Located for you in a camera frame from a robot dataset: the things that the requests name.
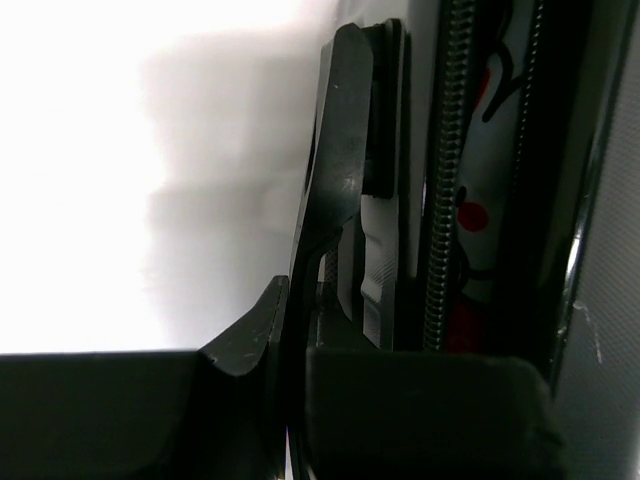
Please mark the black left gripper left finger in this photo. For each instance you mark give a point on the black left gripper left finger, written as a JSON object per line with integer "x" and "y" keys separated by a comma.
{"x": 210, "y": 413}

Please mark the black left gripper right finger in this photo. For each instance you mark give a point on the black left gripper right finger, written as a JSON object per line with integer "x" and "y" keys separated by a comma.
{"x": 382, "y": 415}

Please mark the grey suitcase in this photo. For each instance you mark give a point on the grey suitcase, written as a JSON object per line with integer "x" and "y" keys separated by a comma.
{"x": 374, "y": 262}

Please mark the white cartoon print garment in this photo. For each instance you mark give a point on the white cartoon print garment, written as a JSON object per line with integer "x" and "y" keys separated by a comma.
{"x": 484, "y": 177}

